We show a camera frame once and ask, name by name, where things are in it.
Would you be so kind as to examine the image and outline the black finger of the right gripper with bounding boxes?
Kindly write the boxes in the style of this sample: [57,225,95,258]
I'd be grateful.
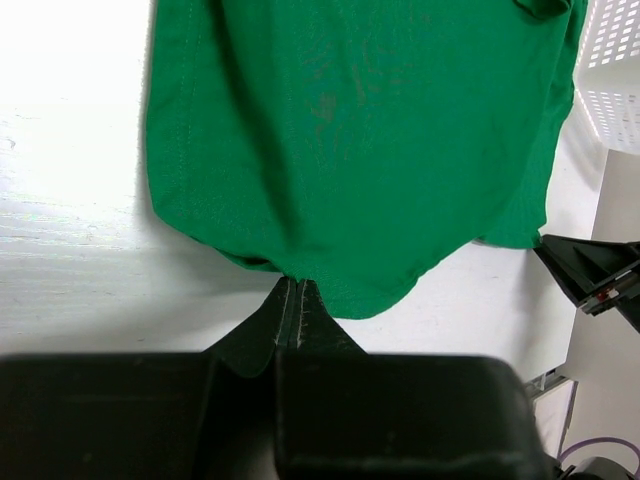
[534,235,639,330]

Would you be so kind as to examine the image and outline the green t shirt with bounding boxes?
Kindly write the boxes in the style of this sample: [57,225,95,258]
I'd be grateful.
[145,1,588,319]

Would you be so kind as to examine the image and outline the white plastic basket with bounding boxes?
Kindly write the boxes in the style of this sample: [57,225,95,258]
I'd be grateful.
[574,0,640,155]

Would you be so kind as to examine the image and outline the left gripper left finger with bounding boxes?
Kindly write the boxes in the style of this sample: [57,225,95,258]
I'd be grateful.
[1,278,296,479]

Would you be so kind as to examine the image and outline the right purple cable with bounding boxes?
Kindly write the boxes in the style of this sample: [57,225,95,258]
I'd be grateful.
[554,437,640,466]

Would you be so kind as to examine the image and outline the aluminium rail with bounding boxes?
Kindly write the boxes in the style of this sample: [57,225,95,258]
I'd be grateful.
[525,369,576,400]

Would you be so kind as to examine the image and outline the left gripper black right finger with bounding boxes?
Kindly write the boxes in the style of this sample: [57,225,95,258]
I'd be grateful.
[273,281,552,479]

